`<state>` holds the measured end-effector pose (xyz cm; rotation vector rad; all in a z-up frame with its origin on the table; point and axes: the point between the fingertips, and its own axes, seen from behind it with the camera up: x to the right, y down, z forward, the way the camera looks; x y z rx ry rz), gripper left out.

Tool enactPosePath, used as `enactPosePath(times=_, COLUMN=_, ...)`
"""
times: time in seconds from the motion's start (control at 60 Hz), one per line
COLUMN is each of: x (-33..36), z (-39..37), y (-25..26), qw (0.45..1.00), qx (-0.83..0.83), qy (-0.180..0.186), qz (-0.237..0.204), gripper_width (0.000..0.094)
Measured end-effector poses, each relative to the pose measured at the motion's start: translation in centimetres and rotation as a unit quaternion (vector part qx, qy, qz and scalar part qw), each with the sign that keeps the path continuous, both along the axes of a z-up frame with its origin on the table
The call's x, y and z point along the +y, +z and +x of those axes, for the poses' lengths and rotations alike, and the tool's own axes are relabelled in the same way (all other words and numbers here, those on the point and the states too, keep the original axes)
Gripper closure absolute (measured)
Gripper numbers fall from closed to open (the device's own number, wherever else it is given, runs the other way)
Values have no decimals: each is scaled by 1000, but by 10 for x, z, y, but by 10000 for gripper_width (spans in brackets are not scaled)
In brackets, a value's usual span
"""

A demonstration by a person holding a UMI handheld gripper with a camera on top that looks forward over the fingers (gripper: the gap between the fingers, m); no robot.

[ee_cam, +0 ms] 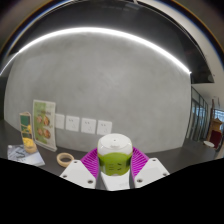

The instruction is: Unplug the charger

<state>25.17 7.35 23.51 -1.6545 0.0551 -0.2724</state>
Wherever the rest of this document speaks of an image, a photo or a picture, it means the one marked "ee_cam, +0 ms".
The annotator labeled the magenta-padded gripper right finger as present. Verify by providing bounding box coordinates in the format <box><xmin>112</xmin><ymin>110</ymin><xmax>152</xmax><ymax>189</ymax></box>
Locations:
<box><xmin>130</xmin><ymin>146</ymin><xmax>170</xmax><ymax>189</ymax></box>

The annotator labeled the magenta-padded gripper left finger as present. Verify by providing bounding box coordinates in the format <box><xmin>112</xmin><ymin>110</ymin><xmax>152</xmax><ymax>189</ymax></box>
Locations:
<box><xmin>59</xmin><ymin>147</ymin><xmax>101</xmax><ymax>190</ymax></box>

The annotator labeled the green and white charger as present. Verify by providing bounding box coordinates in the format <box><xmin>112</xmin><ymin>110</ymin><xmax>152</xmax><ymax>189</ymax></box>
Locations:
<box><xmin>97</xmin><ymin>133</ymin><xmax>134</xmax><ymax>192</ymax></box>

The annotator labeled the beige tape roll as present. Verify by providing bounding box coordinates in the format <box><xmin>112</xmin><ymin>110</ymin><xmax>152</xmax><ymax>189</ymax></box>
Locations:
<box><xmin>56</xmin><ymin>152</ymin><xmax>75</xmax><ymax>168</ymax></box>

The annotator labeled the large acrylic menu stand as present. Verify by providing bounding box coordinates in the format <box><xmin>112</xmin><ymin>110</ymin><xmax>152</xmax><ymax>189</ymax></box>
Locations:
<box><xmin>31</xmin><ymin>99</ymin><xmax>58</xmax><ymax>153</ymax></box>

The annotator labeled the grey printed magazine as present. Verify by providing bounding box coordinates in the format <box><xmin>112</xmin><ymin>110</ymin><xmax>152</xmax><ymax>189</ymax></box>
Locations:
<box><xmin>7</xmin><ymin>144</ymin><xmax>46</xmax><ymax>167</ymax></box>

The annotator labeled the brown wooden chair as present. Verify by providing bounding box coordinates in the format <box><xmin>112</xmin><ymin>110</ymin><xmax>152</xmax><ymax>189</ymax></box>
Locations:
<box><xmin>206</xmin><ymin>116</ymin><xmax>224</xmax><ymax>150</ymax></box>

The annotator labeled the ceiling light strip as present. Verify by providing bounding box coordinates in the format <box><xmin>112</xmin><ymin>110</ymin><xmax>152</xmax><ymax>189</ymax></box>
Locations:
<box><xmin>0</xmin><ymin>27</ymin><xmax>192</xmax><ymax>76</ymax></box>

